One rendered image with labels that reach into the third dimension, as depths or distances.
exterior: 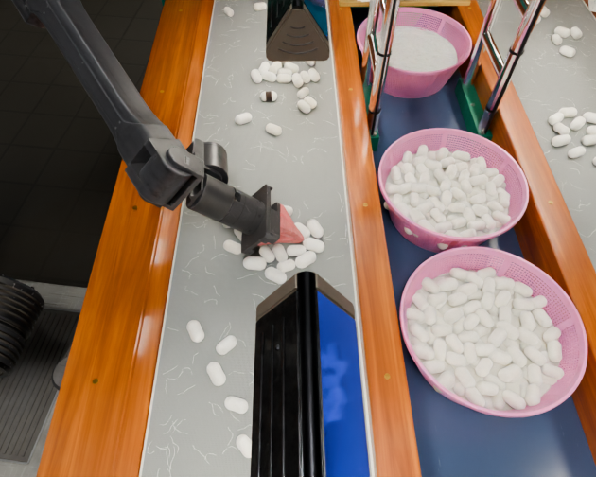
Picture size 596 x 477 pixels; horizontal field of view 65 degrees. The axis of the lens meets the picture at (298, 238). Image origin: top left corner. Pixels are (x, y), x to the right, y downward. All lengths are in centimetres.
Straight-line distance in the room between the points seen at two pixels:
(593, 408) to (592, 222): 33
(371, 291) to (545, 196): 38
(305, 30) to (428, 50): 68
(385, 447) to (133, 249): 48
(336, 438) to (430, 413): 47
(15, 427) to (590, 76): 141
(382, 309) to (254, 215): 24
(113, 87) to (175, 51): 48
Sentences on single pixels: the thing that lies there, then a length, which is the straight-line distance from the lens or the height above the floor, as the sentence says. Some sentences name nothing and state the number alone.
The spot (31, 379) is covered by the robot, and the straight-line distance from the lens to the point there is 111.
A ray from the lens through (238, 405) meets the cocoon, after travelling 67.
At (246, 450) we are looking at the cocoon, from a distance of 66.
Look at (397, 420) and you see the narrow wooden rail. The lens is 67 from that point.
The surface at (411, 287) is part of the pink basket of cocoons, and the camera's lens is 76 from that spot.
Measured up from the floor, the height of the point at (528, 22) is 96.
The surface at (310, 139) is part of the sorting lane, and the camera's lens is 97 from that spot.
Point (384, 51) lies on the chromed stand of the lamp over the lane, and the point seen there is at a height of 91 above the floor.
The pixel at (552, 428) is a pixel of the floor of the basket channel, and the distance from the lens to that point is 84.
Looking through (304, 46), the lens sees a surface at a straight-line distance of 63.
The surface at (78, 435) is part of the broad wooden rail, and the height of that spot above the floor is 76.
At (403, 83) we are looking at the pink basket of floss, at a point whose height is 73.
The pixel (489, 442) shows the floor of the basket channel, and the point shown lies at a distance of 79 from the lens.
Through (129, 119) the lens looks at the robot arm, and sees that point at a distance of 69.
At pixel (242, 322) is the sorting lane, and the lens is 73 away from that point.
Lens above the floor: 140
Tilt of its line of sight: 55 degrees down
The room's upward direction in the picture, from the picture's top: straight up
